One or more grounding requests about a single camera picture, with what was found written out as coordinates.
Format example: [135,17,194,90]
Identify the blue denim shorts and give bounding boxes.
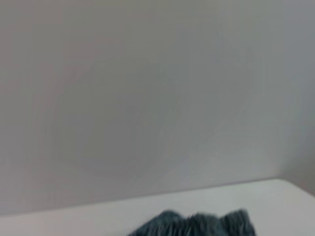
[126,208,257,236]

